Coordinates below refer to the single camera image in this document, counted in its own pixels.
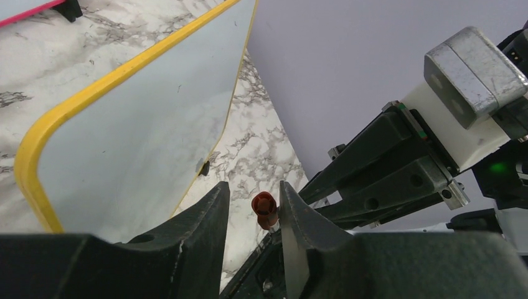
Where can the black yellow whiteboard stand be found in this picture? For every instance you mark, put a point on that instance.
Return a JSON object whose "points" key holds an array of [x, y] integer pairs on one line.
{"points": [[202, 167]]}

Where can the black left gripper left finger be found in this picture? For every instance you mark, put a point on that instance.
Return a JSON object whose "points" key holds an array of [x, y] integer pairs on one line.
{"points": [[181, 258]]}

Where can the white rainbow marker pen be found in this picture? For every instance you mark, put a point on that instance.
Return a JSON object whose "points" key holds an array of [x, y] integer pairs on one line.
{"points": [[273, 226]]}

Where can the black pink whiteboard stand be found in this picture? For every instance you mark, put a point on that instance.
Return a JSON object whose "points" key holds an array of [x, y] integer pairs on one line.
{"points": [[69, 9]]}

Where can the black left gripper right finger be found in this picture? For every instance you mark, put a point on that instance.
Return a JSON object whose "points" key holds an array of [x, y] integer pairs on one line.
{"points": [[324, 261]]}

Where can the brown marker cap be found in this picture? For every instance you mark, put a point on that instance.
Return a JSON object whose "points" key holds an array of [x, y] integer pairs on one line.
{"points": [[265, 207]]}

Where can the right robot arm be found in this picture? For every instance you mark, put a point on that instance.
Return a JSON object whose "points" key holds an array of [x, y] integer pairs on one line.
{"points": [[501, 176]]}

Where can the yellow framed whiteboard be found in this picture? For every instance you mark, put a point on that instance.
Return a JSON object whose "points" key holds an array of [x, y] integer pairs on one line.
{"points": [[117, 158]]}

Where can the pink framed whiteboard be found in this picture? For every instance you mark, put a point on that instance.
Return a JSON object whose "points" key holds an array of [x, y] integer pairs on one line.
{"points": [[15, 10]]}

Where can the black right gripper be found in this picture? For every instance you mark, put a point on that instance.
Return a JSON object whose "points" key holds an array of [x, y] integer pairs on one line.
{"points": [[385, 168]]}

